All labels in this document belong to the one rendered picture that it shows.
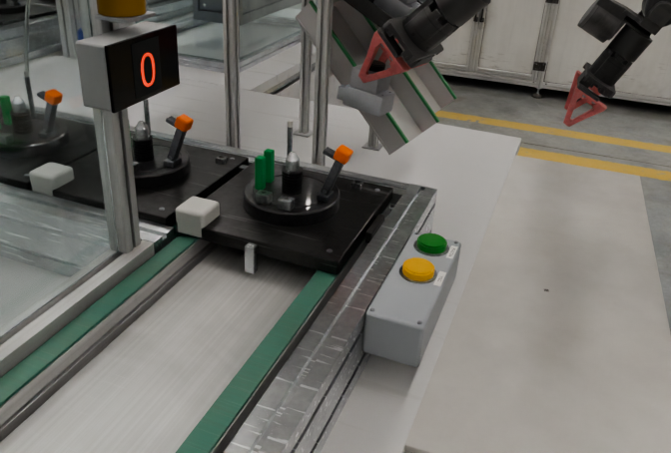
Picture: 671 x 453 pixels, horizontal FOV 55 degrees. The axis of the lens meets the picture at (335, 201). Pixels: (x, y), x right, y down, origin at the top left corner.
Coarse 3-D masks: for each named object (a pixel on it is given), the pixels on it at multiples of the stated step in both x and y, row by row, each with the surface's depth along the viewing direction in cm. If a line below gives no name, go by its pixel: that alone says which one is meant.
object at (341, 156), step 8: (328, 152) 89; (336, 152) 88; (344, 152) 87; (352, 152) 89; (336, 160) 88; (344, 160) 88; (336, 168) 89; (328, 176) 90; (336, 176) 90; (328, 184) 91; (328, 192) 91
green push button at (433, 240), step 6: (426, 234) 88; (432, 234) 88; (438, 234) 88; (420, 240) 87; (426, 240) 87; (432, 240) 87; (438, 240) 87; (444, 240) 87; (420, 246) 86; (426, 246) 86; (432, 246) 86; (438, 246) 86; (444, 246) 86; (432, 252) 86; (438, 252) 86
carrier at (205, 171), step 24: (144, 144) 99; (168, 144) 107; (144, 168) 99; (168, 168) 99; (192, 168) 104; (216, 168) 105; (144, 192) 96; (168, 192) 96; (192, 192) 97; (144, 216) 90; (168, 216) 90
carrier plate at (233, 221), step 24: (216, 192) 97; (240, 192) 97; (360, 192) 100; (384, 192) 100; (240, 216) 91; (336, 216) 92; (360, 216) 93; (216, 240) 87; (240, 240) 86; (264, 240) 85; (288, 240) 85; (312, 240) 86; (336, 240) 86; (360, 240) 90; (312, 264) 83; (336, 264) 82
